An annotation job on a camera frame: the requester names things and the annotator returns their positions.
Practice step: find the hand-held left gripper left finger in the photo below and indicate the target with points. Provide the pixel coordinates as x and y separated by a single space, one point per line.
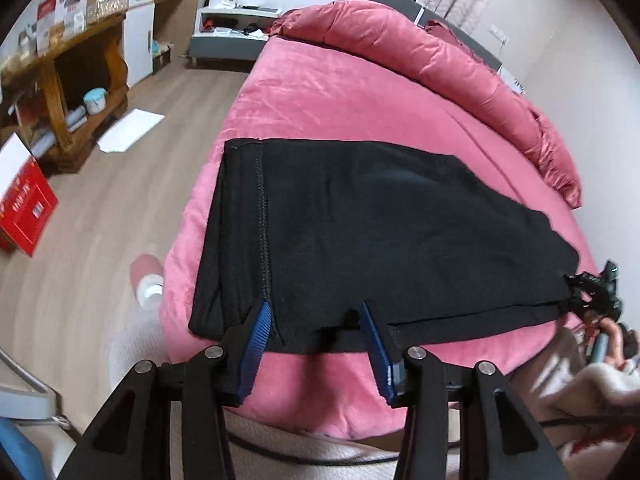
254 345

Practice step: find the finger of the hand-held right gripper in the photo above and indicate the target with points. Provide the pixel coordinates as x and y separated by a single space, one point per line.
580 305
582 280

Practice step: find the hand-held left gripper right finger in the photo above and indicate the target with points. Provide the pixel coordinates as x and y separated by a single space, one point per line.
376 350

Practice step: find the black pants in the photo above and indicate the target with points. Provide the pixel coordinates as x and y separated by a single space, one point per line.
380 230

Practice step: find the person's right forearm fluffy sleeve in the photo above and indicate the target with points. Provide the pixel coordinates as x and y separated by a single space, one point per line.
595 395

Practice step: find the person's right hand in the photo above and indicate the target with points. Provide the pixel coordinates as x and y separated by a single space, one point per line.
622 345

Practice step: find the person's beige clothing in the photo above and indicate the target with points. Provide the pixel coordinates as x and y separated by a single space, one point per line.
310 447

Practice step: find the pink slipper foot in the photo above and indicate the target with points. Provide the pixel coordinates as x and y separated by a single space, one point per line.
142 310

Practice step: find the grey white plastic object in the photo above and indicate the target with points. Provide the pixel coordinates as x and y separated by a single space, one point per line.
25 390

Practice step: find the white paper sheet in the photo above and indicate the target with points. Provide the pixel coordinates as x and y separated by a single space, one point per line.
131 130

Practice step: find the pink bed cover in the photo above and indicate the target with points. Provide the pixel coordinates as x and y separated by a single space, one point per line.
320 105

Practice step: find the blue object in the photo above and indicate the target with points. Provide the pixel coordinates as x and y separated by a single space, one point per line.
17 452

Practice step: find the red cardboard box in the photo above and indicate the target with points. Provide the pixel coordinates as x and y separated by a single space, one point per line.
25 200

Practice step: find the pink duvet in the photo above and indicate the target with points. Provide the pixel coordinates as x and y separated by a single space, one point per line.
430 45

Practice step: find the teal round container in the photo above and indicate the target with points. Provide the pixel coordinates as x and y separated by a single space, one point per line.
95 101

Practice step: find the grey white nightstand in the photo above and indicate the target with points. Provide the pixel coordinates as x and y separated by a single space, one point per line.
225 35

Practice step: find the wooden shelf unit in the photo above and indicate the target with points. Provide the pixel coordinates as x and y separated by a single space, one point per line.
60 85

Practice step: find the wooden desk with white door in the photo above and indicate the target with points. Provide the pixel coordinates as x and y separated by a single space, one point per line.
142 30

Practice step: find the white red appliance box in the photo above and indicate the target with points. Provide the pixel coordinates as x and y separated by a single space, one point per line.
62 12

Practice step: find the white wall socket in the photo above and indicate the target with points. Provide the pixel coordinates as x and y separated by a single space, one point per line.
498 35

